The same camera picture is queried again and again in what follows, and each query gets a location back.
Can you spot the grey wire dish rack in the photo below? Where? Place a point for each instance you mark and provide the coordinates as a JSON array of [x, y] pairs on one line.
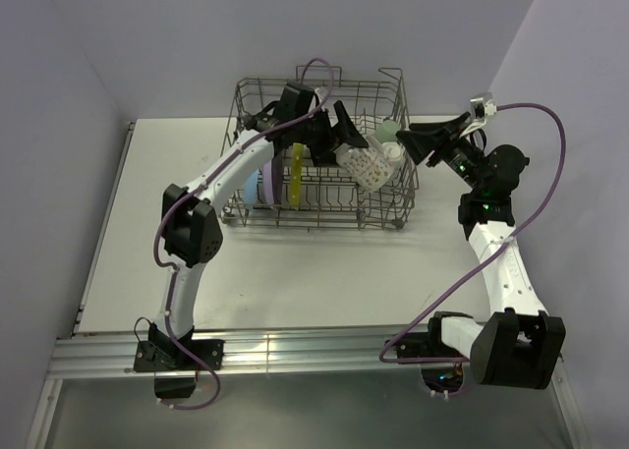
[[330, 198]]

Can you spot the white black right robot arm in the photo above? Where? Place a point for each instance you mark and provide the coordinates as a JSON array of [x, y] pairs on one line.
[[520, 343]]

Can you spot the lilac plastic plate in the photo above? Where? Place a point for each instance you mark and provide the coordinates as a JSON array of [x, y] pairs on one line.
[[272, 181]]

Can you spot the cream white mug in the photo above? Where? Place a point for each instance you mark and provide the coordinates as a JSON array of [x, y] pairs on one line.
[[394, 154]]

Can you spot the green polka-dot plate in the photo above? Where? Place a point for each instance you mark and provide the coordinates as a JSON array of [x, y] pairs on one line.
[[294, 190]]

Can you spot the floral mug orange inside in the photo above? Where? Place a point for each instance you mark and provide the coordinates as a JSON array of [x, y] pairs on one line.
[[369, 167]]

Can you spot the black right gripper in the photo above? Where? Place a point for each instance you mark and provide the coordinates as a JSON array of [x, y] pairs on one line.
[[430, 136]]

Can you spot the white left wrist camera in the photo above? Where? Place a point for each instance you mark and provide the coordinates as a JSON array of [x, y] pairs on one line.
[[322, 95]]

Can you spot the blue plastic plate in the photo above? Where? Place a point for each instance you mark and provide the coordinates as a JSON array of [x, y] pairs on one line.
[[251, 198]]

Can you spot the green cup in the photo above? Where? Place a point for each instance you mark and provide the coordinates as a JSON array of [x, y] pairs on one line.
[[386, 131]]

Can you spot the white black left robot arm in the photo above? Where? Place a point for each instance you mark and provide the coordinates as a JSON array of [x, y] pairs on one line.
[[189, 235]]

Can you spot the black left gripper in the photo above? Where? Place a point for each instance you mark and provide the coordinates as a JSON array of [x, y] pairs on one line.
[[342, 133]]

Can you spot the aluminium frame rail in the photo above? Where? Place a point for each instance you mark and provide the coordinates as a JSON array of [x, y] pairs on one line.
[[301, 387]]

